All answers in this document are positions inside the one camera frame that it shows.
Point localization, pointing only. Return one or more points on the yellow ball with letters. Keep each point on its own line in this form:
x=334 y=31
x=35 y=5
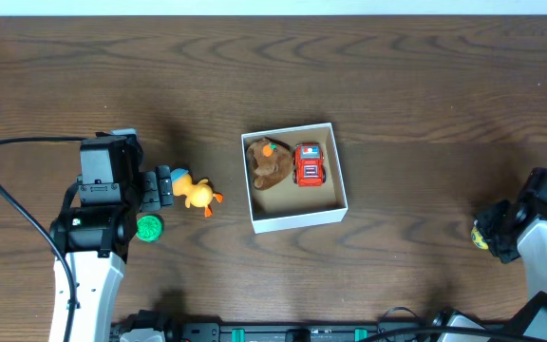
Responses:
x=478 y=239

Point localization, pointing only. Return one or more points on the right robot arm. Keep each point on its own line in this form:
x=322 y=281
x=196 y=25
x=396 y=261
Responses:
x=531 y=319

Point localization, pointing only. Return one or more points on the brown plush bear toy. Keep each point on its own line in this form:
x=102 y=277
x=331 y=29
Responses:
x=269 y=163

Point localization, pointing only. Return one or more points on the green round toy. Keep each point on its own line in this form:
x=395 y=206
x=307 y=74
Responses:
x=149 y=228

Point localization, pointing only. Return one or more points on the white cardboard box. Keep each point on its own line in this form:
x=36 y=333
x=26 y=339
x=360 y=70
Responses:
x=286 y=205

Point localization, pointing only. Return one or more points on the orange duck toy blue cap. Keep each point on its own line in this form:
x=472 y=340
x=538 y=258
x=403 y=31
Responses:
x=198 y=194

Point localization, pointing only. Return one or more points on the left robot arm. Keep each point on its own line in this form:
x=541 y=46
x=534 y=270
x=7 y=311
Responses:
x=96 y=223

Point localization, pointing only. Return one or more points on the red toy truck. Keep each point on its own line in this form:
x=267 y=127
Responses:
x=309 y=169

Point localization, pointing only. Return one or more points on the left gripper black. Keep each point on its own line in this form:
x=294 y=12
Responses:
x=150 y=190

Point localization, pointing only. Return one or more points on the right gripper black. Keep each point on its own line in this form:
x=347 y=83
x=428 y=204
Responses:
x=505 y=253

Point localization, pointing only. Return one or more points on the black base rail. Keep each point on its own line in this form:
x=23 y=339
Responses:
x=155 y=326

